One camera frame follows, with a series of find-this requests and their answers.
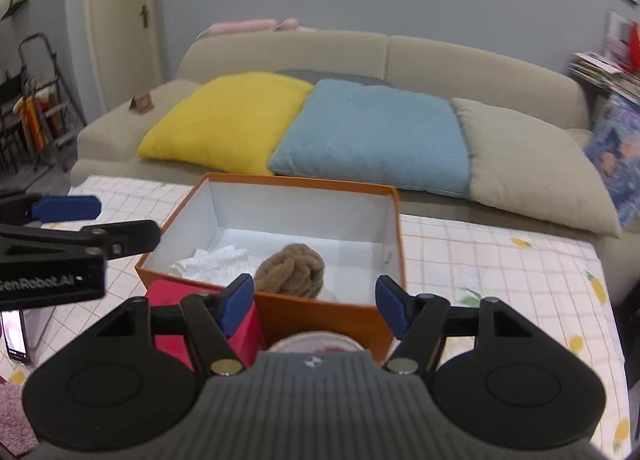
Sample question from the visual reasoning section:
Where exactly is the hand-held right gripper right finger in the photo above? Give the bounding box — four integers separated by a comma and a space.
375, 275, 537, 375

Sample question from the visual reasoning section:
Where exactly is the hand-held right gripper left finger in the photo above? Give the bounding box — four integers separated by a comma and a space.
95, 274, 255, 376

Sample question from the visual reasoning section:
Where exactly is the checked lemon print sheet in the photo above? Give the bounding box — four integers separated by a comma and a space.
0, 174, 631, 458

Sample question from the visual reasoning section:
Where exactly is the beige pillow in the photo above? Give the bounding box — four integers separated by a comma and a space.
451, 98, 623, 239

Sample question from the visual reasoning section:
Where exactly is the pink fuzzy towel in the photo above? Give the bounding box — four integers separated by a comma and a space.
0, 375, 38, 458

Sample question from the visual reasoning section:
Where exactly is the round white container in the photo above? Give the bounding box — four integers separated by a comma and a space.
272, 331, 368, 355

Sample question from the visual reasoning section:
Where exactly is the yellow pillow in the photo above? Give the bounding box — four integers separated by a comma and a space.
136, 72, 315, 175

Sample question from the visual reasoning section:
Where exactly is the beige sofa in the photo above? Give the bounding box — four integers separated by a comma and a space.
69, 30, 608, 261

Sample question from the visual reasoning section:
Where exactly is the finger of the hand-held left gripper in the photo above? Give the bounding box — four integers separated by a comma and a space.
0, 194, 102, 227
0, 220, 162, 261

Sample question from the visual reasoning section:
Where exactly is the white crumpled cloth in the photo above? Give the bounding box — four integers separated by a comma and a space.
169, 246, 251, 287

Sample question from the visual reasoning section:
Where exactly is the black smartphone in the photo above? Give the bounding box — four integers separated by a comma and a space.
1, 311, 32, 366

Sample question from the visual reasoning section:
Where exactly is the blue printed pillow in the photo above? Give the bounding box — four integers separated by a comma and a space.
584, 92, 640, 228

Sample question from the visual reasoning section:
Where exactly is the pink plush toy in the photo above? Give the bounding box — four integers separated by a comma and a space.
197, 17, 301, 38

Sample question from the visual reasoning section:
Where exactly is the red box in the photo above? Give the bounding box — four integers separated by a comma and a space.
145, 279, 266, 371

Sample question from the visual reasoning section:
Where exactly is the black metal rack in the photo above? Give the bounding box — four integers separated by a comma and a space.
0, 34, 88, 175

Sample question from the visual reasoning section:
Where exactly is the stack of magazines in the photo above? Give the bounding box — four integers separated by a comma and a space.
570, 10, 640, 105

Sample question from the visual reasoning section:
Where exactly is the light blue pillow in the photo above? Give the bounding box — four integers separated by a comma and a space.
267, 78, 473, 198

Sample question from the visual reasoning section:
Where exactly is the cream door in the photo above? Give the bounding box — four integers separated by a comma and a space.
82, 0, 166, 125

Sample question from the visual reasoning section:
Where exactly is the green plant leaf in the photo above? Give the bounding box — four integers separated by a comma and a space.
0, 0, 30, 20

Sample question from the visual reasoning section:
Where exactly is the orange cardboard box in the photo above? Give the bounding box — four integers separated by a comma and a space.
135, 172, 407, 366

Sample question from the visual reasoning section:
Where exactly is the brown knitted yarn bundle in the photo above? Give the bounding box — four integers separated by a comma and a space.
254, 242, 327, 299

